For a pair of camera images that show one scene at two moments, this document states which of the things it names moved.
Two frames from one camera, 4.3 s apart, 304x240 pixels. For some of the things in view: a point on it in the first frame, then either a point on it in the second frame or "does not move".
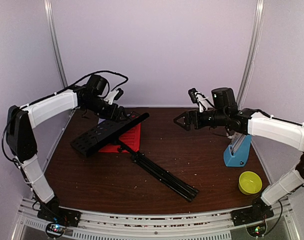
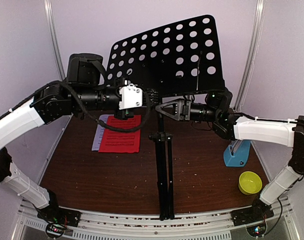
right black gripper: (188, 119) to (186, 109)
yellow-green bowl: (250, 183) does not move
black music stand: (107, 134) to (183, 60)
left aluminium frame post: (48, 5) does not move
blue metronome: (236, 154) does not move
